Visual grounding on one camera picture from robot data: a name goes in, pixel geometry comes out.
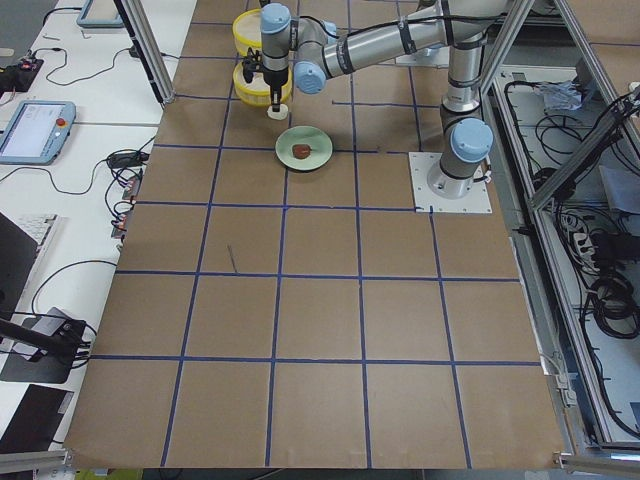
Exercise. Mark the blue teach pendant near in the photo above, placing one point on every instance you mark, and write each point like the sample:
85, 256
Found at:
36, 132

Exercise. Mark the white keyboard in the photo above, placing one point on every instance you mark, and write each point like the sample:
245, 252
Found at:
42, 228

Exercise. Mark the yellow steamer bottom layer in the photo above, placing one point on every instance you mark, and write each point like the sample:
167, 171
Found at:
256, 93

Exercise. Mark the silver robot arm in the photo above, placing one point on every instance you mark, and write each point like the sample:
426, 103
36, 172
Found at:
309, 52

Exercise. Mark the mint green plate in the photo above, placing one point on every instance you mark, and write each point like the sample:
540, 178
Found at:
322, 147

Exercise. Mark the black laptop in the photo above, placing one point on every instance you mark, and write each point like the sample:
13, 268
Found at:
18, 255

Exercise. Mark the yellow steamer top layer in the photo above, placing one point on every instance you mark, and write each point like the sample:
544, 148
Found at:
246, 31

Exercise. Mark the white half bun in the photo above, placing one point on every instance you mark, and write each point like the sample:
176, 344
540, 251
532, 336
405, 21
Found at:
278, 112

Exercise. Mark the black power adapter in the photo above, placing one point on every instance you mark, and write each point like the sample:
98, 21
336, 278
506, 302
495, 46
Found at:
121, 160

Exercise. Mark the blue teach pendant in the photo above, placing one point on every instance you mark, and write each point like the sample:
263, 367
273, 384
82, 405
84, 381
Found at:
99, 14
36, 132

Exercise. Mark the brown half bun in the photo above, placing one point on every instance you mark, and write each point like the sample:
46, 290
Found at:
301, 151

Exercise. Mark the yellow steamer layer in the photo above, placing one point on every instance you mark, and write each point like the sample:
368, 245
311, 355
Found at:
256, 93
246, 31

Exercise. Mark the aluminium frame post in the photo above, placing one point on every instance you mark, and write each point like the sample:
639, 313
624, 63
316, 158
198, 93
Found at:
143, 40

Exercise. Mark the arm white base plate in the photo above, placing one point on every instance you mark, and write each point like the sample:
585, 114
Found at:
427, 57
435, 192

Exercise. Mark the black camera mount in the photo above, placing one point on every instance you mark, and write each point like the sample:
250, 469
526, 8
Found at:
34, 336

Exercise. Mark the blue teach pendant far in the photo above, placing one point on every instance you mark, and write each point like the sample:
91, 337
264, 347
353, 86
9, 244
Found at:
99, 14

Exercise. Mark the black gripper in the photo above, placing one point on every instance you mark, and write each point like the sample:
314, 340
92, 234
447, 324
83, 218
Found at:
275, 76

